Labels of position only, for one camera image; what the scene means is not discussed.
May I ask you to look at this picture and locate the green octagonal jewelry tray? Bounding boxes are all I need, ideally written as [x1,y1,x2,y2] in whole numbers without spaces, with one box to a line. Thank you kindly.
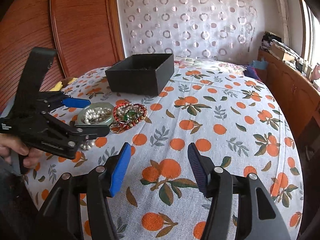
[75,102,114,126]

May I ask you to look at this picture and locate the black cardboard jewelry box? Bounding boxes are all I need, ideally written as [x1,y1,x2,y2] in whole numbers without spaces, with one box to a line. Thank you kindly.
[105,54,174,96]

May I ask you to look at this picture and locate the person's left hand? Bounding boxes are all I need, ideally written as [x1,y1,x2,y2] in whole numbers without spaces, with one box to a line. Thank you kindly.
[0,134,44,168]

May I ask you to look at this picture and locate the small pearl earrings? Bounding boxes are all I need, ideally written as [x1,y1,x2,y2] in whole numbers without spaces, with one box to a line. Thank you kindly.
[80,140,95,151]

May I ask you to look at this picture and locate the yellow plush toy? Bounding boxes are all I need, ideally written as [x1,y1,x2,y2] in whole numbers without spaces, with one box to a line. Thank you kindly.
[49,77,77,92]

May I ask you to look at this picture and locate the orange fruit print bedsheet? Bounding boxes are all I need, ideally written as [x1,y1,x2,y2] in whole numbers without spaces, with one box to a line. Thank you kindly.
[24,59,303,239]

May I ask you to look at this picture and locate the wooden slatted headboard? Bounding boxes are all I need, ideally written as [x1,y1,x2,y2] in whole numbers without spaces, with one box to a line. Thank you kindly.
[1,0,124,108]

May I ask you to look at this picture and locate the purple folded cloth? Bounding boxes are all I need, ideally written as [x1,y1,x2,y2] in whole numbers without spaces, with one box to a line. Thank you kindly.
[244,66,261,81]

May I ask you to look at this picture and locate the wooden side cabinet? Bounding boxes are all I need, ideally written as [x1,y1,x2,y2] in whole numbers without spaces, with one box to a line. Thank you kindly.
[258,49,319,140]

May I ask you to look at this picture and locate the stacked books and clutter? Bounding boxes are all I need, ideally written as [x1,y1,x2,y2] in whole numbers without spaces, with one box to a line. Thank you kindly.
[260,31,319,90]

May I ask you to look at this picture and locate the white circle pattern curtain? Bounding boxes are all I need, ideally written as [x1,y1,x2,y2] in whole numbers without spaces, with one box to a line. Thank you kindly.
[115,0,276,65]

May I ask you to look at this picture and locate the white pearl necklace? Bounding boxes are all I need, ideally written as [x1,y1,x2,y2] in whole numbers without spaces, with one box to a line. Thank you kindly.
[83,107,113,125]

